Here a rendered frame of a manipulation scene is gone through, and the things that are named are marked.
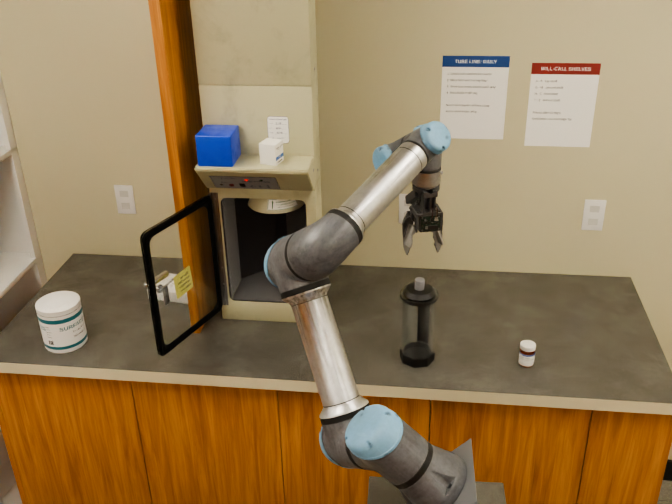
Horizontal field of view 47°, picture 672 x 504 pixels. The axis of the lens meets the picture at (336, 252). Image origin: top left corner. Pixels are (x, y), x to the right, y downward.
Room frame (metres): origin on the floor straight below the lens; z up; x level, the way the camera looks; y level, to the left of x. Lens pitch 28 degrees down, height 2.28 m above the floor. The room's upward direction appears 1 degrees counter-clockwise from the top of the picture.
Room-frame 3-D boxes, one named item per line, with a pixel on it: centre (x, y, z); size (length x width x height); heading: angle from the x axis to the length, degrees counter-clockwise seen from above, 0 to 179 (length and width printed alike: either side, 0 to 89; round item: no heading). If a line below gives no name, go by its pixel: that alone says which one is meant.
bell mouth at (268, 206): (2.18, 0.18, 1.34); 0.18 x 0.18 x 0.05
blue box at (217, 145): (2.04, 0.32, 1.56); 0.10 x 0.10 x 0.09; 82
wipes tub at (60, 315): (1.99, 0.85, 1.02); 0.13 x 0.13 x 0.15
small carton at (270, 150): (2.02, 0.17, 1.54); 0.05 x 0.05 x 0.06; 68
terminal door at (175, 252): (1.96, 0.44, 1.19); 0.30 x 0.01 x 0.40; 151
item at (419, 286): (1.87, -0.23, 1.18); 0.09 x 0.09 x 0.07
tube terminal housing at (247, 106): (2.21, 0.20, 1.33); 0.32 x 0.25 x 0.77; 82
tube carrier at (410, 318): (1.87, -0.23, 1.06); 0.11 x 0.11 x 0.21
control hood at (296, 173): (2.03, 0.22, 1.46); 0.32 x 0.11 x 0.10; 82
